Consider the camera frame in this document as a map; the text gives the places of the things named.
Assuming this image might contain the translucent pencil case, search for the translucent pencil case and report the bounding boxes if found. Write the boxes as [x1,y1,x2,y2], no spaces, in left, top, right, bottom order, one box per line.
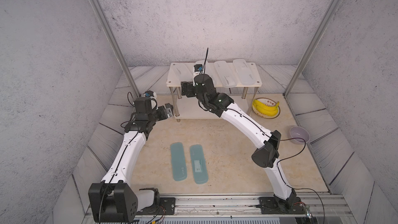
[233,59,256,86]
[195,60,217,85]
[214,61,237,88]
[172,63,193,82]

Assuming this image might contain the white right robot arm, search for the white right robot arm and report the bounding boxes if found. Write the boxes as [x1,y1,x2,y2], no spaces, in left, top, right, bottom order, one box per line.
[181,74,296,213]

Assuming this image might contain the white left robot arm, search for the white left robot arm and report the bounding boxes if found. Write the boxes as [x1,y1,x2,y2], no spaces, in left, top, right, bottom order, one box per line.
[88,95,173,224]

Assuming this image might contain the white two-tier shelf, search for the white two-tier shelf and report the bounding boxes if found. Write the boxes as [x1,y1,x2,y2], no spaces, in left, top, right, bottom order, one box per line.
[166,62,263,123]

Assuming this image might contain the teal pencil case left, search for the teal pencil case left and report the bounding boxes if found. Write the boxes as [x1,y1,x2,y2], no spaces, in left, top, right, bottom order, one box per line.
[171,142,187,181]

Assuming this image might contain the teal pencil case labelled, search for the teal pencil case labelled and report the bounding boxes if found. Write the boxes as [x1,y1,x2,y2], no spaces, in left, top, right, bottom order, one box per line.
[190,145,208,185]

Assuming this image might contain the patterned round plate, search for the patterned round plate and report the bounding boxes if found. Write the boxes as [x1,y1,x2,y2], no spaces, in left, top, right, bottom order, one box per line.
[252,97,280,119]

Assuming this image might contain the yellow banana bunch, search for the yellow banana bunch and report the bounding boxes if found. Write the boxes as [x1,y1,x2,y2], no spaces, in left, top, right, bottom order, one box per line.
[252,100,279,117]

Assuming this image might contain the lilac bowl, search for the lilac bowl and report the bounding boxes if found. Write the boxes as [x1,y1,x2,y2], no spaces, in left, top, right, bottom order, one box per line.
[289,126,311,145]

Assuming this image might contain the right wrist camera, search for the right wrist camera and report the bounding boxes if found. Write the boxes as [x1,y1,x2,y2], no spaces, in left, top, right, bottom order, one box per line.
[193,64,203,75]

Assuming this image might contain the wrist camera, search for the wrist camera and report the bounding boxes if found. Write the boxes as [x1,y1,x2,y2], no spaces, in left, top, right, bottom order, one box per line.
[140,90,157,99]
[193,64,203,75]

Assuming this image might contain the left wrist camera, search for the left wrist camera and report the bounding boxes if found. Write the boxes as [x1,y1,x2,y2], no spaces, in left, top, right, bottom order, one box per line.
[140,90,157,99]

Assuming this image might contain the left aluminium frame post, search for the left aluminium frame post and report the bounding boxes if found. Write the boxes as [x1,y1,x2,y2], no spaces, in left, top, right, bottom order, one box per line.
[89,0,141,97]

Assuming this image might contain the aluminium frame post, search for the aluminium frame post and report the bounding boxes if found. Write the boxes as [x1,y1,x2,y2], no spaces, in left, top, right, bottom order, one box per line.
[283,0,342,99]
[89,0,141,97]

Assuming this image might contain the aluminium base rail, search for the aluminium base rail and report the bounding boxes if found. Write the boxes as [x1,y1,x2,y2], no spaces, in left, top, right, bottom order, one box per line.
[133,192,357,224]

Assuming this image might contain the right aluminium frame post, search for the right aluminium frame post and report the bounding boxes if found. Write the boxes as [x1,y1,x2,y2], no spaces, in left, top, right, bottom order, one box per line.
[283,0,342,99]

